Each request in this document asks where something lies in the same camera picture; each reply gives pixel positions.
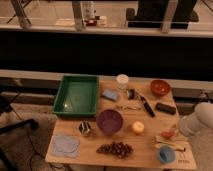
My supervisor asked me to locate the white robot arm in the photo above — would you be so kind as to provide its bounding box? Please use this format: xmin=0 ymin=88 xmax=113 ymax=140
xmin=178 ymin=102 xmax=213 ymax=137

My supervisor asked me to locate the white plastic cup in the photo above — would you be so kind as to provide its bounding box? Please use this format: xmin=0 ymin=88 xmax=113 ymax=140
xmin=116 ymin=74 xmax=129 ymax=90

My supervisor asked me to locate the metal cup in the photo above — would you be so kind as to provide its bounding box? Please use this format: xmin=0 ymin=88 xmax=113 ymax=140
xmin=79 ymin=121 xmax=92 ymax=137

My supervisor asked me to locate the blue plastic cup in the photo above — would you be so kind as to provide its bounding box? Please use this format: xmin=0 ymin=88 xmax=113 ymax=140
xmin=157 ymin=145 xmax=176 ymax=164

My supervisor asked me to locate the blue sponge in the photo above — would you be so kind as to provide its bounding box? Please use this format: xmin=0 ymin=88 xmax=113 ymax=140
xmin=102 ymin=90 xmax=118 ymax=101

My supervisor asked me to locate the small metal utensil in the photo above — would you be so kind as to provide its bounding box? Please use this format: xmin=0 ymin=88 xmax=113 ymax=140
xmin=116 ymin=105 xmax=141 ymax=110

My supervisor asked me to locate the small metal can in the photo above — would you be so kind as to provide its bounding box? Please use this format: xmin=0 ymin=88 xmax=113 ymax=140
xmin=126 ymin=89 xmax=135 ymax=100

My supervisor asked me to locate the green plastic tray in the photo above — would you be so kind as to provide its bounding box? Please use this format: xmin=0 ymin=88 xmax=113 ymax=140
xmin=53 ymin=76 xmax=99 ymax=118

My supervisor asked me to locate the purple bowl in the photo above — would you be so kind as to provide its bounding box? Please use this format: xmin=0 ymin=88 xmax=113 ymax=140
xmin=96 ymin=109 xmax=123 ymax=135

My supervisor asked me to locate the yellow round fruit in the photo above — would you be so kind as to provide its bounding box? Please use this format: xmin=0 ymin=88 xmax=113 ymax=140
xmin=131 ymin=121 xmax=145 ymax=135

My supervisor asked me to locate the black rectangular block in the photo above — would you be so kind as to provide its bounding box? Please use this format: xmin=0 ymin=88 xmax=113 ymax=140
xmin=156 ymin=103 xmax=176 ymax=115

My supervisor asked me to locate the bunch of dark grapes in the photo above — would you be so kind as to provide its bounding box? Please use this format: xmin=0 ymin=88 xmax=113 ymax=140
xmin=96 ymin=142 xmax=133 ymax=158

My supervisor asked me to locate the blue cloth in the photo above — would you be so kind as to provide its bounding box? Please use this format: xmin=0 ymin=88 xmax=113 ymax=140
xmin=51 ymin=134 xmax=80 ymax=158

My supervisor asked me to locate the black chair base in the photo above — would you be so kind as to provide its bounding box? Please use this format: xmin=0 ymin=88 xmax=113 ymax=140
xmin=0 ymin=94 xmax=39 ymax=171

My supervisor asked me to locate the black handled knife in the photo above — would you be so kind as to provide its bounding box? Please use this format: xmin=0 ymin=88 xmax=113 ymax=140
xmin=136 ymin=92 xmax=155 ymax=117

